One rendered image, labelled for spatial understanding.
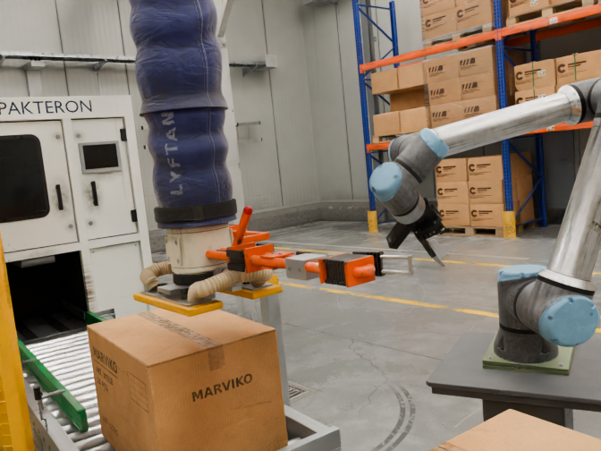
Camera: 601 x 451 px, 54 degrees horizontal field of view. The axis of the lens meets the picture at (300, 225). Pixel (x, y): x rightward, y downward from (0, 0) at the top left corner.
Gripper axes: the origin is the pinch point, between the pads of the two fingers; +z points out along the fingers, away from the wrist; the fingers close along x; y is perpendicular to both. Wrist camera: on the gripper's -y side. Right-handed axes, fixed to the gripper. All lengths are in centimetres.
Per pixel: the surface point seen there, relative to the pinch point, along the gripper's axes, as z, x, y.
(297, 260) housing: -55, -26, -17
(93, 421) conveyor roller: 0, 4, -144
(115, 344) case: -37, -3, -92
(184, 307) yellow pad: -49, -16, -53
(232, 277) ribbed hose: -45, -11, -41
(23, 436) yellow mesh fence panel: -25, -6, -148
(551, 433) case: -35, -70, 12
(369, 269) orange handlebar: -55, -37, -3
